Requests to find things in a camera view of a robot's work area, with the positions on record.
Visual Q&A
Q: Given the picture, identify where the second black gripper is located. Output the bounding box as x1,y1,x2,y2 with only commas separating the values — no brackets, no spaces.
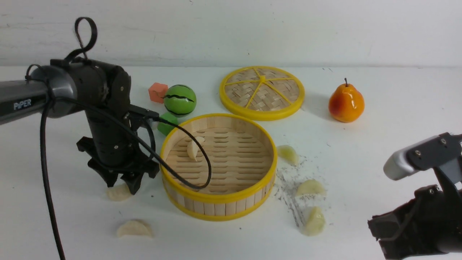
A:
367,185,462,260

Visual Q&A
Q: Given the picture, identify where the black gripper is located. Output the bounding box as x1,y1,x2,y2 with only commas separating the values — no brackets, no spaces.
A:
51,58,160,195

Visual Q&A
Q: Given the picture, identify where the white dumpling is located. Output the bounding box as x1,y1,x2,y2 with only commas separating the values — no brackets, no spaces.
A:
117,219,154,238
187,136,205,162
106,183,133,202

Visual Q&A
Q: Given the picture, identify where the greenish dumpling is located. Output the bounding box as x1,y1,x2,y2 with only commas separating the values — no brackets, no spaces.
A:
302,206,326,237
276,145,299,166
295,179,327,196

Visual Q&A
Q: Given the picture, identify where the second black grey robot arm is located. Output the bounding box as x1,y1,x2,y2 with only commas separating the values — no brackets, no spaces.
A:
367,185,462,260

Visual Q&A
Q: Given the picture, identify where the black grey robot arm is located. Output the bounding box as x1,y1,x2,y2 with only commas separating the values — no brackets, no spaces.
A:
0,57,160,194

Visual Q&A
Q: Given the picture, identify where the yellow rimmed bamboo steamer tray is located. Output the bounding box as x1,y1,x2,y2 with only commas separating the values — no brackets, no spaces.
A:
160,113,278,221

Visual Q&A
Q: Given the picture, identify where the yellow rimmed woven steamer lid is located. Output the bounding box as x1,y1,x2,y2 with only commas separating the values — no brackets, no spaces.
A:
218,66,305,121

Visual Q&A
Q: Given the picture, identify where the green foam cube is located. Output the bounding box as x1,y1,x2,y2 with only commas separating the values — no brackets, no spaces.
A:
157,112,179,136

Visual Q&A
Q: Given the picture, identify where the orange foam cube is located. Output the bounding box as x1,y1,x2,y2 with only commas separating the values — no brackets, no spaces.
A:
148,82,169,104

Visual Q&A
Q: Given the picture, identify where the green striped watermelon ball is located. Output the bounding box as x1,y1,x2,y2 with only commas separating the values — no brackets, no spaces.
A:
163,84,197,117

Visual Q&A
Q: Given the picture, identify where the orange toy pear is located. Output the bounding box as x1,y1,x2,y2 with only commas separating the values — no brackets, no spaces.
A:
328,78,365,123

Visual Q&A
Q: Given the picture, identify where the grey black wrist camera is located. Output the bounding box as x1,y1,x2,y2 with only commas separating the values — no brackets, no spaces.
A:
383,132,461,196

